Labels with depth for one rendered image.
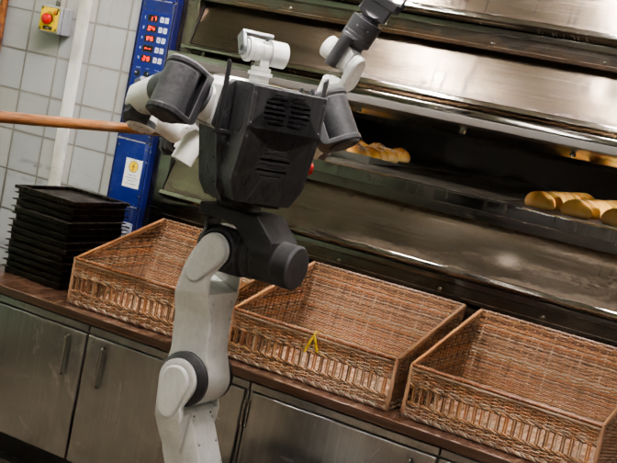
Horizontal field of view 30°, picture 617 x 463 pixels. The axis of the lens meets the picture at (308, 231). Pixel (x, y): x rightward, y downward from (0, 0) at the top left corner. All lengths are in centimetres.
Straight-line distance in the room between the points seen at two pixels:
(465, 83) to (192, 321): 121
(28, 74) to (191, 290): 183
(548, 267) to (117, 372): 136
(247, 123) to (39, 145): 190
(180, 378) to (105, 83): 166
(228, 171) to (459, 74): 110
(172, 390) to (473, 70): 141
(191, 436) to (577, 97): 151
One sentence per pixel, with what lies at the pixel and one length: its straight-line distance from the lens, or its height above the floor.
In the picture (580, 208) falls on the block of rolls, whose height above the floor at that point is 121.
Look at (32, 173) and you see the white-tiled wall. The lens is 454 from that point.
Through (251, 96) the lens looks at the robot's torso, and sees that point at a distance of 273.
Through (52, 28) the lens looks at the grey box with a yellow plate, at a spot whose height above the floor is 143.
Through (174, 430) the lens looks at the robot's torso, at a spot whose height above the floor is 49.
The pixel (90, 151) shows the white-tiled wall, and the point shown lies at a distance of 436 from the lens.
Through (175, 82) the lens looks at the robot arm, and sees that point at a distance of 281.
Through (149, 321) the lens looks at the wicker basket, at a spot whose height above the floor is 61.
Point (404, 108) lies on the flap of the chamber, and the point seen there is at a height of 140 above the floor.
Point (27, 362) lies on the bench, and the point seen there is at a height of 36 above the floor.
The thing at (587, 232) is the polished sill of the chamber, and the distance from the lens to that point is 351.
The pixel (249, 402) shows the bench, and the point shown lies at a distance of 338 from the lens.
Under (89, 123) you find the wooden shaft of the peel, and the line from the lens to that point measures 324.
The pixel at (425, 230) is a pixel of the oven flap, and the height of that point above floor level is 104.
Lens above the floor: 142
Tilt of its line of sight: 7 degrees down
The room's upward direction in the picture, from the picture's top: 12 degrees clockwise
